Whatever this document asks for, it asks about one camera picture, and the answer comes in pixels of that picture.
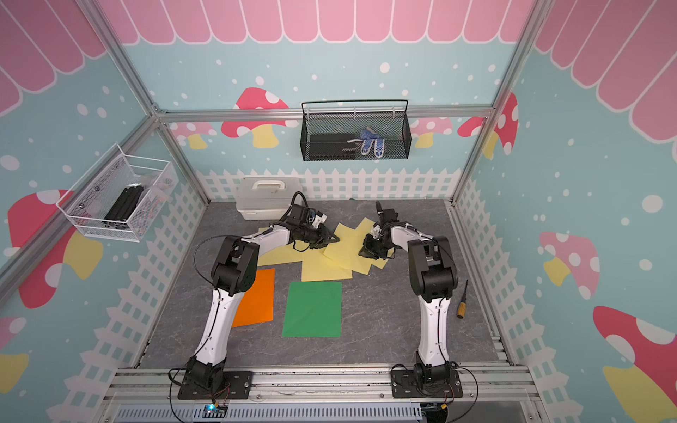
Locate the small green circuit board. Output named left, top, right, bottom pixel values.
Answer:
left=202, top=404, right=228, bottom=419

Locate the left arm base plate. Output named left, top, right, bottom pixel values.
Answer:
left=177, top=370, right=253, bottom=401

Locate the black wire wall basket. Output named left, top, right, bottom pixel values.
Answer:
left=300, top=99, right=413, bottom=161

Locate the white wire wall basket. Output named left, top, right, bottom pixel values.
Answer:
left=56, top=145, right=179, bottom=243

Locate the white plastic storage box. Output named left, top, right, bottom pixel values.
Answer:
left=236, top=176, right=303, bottom=220

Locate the orange paper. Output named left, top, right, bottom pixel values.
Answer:
left=233, top=269, right=275, bottom=328

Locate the small brown object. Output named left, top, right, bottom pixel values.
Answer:
left=456, top=280, right=469, bottom=319

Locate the small green paper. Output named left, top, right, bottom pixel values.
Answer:
left=282, top=281, right=343, bottom=338

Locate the black box in white basket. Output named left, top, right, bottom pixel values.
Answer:
left=102, top=183, right=145, bottom=230

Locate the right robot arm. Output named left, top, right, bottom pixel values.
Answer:
left=359, top=202, right=464, bottom=400

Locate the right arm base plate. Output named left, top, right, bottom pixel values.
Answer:
left=390, top=367, right=465, bottom=400

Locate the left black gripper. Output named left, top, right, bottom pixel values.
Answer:
left=299, top=222, right=340, bottom=249

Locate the blue white item in basket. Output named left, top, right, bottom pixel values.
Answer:
left=344, top=128, right=385, bottom=159

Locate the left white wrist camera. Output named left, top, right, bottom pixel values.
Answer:
left=309, top=211, right=327, bottom=230

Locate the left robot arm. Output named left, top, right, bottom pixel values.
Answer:
left=169, top=191, right=340, bottom=409

